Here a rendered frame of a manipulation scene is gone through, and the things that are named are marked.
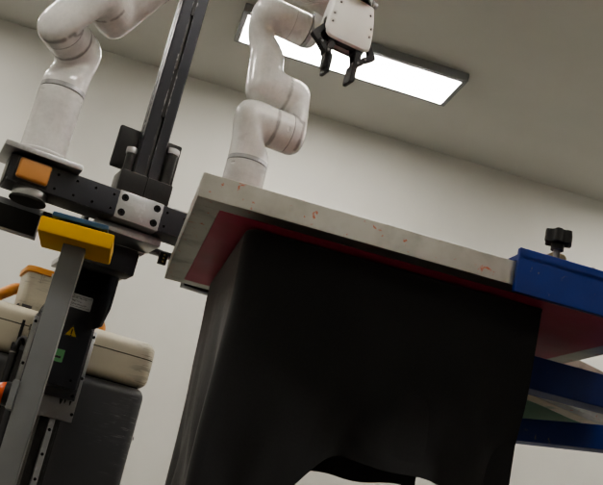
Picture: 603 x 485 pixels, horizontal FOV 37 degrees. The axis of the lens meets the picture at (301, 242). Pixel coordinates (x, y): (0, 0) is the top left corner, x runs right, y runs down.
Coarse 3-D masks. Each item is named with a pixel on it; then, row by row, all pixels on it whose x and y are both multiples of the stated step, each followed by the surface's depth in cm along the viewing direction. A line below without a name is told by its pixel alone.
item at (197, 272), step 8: (200, 256) 160; (208, 256) 159; (216, 256) 157; (192, 264) 166; (200, 264) 165; (208, 264) 164; (216, 264) 163; (192, 272) 173; (200, 272) 172; (208, 272) 170; (216, 272) 169; (192, 280) 179; (200, 280) 178; (208, 280) 176; (536, 352) 174; (544, 352) 172; (552, 352) 171; (560, 352) 170; (568, 352) 168
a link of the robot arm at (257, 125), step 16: (240, 112) 209; (256, 112) 208; (272, 112) 210; (240, 128) 208; (256, 128) 207; (272, 128) 209; (288, 128) 211; (240, 144) 206; (256, 144) 206; (272, 144) 212; (256, 160) 206
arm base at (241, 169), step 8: (232, 160) 206; (240, 160) 205; (248, 160) 205; (224, 168) 208; (232, 168) 205; (240, 168) 204; (248, 168) 205; (256, 168) 205; (264, 168) 208; (224, 176) 206; (232, 176) 204; (240, 176) 204; (248, 176) 204; (256, 176) 205; (264, 176) 209; (248, 184) 204; (256, 184) 205
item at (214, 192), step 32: (224, 192) 129; (256, 192) 130; (192, 224) 142; (288, 224) 131; (320, 224) 131; (352, 224) 132; (384, 224) 133; (192, 256) 161; (416, 256) 133; (448, 256) 134; (480, 256) 135; (576, 352) 167
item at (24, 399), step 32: (64, 224) 157; (64, 256) 161; (96, 256) 166; (64, 288) 159; (64, 320) 160; (32, 352) 155; (32, 384) 154; (32, 416) 153; (0, 448) 151; (0, 480) 150
